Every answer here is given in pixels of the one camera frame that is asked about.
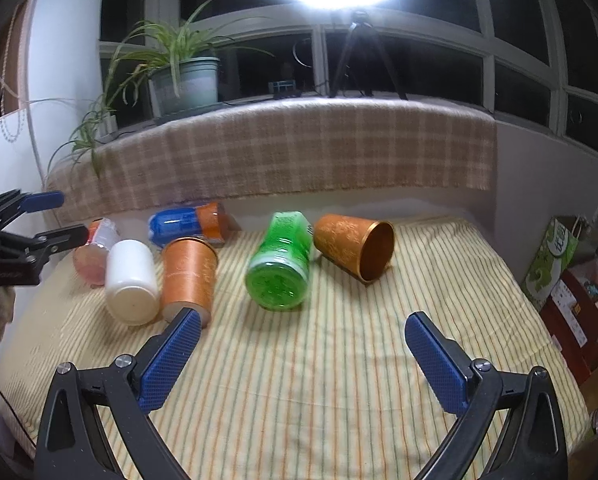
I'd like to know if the spider plant in pot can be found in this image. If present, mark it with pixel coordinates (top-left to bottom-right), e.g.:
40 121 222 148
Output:
47 0 273 174

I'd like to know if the black tripod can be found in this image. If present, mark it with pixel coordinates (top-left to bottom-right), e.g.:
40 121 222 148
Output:
328 10 409 101

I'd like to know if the orange gold cup near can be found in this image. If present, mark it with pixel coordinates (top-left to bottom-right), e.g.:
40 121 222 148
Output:
161 237 219 328

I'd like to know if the red cardboard box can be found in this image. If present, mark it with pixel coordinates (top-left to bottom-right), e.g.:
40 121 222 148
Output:
540 257 598 385

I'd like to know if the white plastic cup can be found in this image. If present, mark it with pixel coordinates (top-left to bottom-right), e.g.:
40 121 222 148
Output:
105 240 159 326

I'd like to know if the green plastic cup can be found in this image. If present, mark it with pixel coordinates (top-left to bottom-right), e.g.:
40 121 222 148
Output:
245 211 313 311

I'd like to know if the orange gold cup open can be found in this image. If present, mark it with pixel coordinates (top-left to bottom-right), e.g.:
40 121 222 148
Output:
313 214 395 284

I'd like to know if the green paper bag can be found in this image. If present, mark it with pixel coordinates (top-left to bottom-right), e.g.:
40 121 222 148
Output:
520 216 592 312

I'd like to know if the striped yellow mattress cover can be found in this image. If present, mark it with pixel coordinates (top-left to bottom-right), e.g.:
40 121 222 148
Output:
0 217 588 479

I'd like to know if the plaid brown blanket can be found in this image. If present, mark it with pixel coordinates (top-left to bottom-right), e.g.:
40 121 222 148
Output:
46 98 497 222

